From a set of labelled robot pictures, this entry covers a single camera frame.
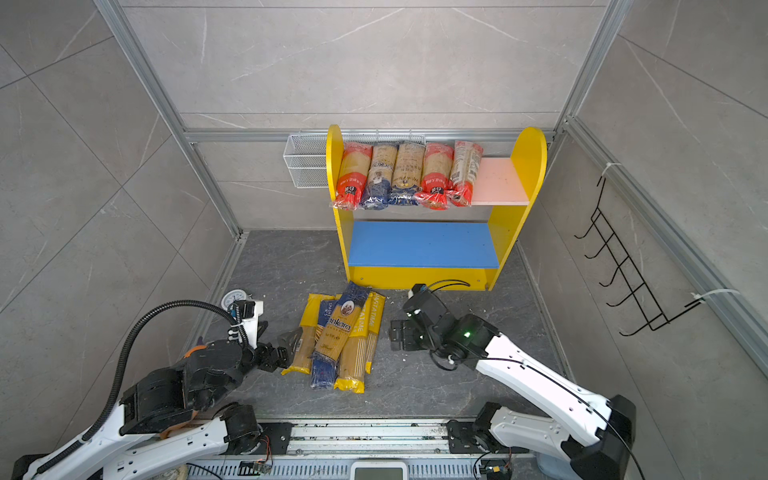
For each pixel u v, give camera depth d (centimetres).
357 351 82
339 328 86
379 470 67
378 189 70
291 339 55
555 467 68
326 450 73
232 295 97
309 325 91
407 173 73
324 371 80
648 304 63
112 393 42
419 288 66
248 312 53
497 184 78
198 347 81
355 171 73
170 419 43
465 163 75
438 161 76
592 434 38
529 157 66
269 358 55
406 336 64
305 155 98
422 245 98
